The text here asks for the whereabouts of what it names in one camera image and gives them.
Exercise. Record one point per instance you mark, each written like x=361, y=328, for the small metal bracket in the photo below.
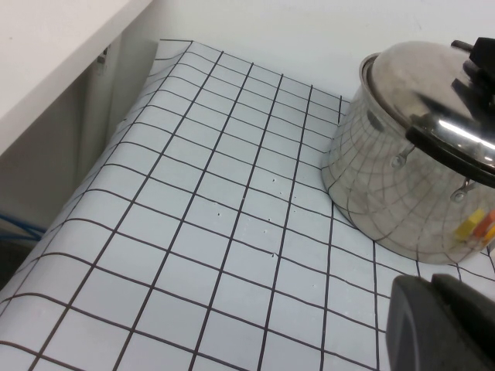
x=103, y=56

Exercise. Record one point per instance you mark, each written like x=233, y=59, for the white black-grid tablecloth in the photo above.
x=193, y=232

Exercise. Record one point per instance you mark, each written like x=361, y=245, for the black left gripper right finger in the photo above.
x=479, y=332

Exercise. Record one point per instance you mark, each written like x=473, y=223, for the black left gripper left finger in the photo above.
x=417, y=328

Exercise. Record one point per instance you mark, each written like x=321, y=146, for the steel lid black knob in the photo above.
x=410, y=77

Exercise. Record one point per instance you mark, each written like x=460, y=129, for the white side desk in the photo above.
x=50, y=50

